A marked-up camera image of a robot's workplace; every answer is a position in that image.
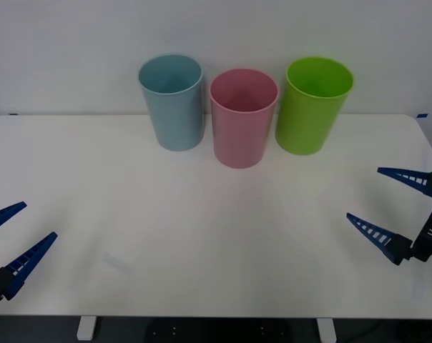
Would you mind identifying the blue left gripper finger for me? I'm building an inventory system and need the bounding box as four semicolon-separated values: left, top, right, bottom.
0;232;59;302
0;201;28;237

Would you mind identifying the white table leg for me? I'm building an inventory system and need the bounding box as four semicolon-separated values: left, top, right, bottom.
76;316;97;341
315;317;337;343

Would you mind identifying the green plastic bin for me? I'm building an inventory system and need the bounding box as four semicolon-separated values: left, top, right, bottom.
275;55;355;156

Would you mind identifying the pink plastic bin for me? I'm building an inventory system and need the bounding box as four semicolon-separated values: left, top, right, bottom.
209;68;281;169

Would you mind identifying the pale blue plastic bin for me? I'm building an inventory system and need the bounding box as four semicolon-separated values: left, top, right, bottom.
137;53;205;152

